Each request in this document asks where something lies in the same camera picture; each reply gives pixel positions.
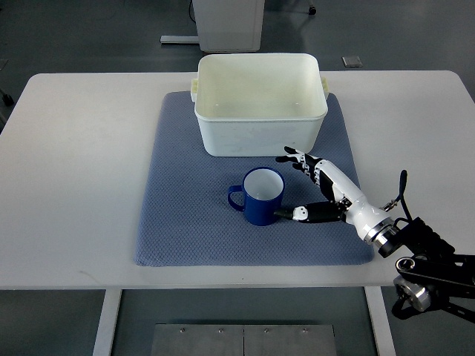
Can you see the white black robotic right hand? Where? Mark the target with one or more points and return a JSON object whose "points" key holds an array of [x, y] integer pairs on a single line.
{"points": [[345, 201]]}

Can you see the blue enamel mug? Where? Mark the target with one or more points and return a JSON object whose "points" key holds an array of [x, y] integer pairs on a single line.
{"points": [[259, 195]]}

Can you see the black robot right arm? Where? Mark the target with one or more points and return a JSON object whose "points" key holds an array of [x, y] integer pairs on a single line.
{"points": [[433, 274]]}

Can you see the white plastic box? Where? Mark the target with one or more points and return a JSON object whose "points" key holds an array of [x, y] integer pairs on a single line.
{"points": [[255, 104]]}

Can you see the right white table leg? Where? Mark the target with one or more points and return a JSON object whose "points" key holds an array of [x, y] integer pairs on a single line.
{"points": [[379, 320]]}

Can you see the white table leg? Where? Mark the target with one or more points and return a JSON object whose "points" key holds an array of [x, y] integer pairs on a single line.
{"points": [[107, 322], [379, 320]]}

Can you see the grey floor outlet plate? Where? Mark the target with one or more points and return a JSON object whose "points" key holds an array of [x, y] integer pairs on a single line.
{"points": [[351, 61]]}

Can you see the blue quilted mat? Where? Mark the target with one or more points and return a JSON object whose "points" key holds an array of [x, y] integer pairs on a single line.
{"points": [[186, 219]]}

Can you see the black caster top right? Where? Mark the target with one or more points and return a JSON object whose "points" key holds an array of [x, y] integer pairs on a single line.
{"points": [[312, 8]]}

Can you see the white cabinet in background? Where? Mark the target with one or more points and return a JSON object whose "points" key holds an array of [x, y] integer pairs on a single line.
{"points": [[227, 26]]}

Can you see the grey table foot bar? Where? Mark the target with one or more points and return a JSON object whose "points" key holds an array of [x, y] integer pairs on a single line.
{"points": [[179, 40]]}

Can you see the left white table leg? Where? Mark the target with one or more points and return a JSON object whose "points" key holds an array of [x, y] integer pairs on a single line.
{"points": [[107, 322]]}

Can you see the black chair caster left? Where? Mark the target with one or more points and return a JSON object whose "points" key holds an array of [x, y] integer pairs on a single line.
{"points": [[6, 98]]}

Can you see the metal base plate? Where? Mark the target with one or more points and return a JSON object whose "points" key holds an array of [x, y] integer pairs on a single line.
{"points": [[215, 339]]}

